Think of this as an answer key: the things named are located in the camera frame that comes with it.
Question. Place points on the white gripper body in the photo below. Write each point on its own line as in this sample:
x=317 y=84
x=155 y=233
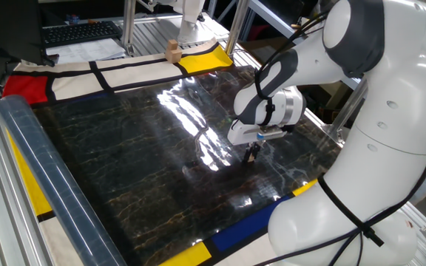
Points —
x=240 y=136

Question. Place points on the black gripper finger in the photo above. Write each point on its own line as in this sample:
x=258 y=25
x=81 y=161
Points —
x=256 y=149
x=246 y=155

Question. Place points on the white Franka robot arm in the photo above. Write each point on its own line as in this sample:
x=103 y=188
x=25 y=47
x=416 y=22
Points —
x=383 y=129

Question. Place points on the slim white robot arm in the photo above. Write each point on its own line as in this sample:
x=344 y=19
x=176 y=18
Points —
x=191 y=26

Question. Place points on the colour block patterned cloth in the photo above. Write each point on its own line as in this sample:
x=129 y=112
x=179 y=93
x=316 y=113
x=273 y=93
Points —
x=72 y=83

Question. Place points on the black marble vinyl sheet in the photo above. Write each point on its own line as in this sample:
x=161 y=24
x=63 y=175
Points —
x=142 y=166

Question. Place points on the stacked wooden blocks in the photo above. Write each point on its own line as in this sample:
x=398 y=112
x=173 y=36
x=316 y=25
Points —
x=173 y=53

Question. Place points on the white paper sheets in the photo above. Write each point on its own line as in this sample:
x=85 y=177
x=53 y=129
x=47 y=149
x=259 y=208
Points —
x=87 y=51

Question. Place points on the black keyboard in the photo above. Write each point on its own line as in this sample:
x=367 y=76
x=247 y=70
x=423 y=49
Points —
x=80 y=33

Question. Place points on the grey camera with blue cap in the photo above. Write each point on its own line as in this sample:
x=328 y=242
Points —
x=272 y=133

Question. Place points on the aluminium frame brace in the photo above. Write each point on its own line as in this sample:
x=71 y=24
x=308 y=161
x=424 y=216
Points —
x=340 y=118

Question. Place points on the aluminium frame post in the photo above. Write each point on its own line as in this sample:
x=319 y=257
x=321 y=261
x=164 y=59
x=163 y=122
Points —
x=128 y=26
x=237 y=26

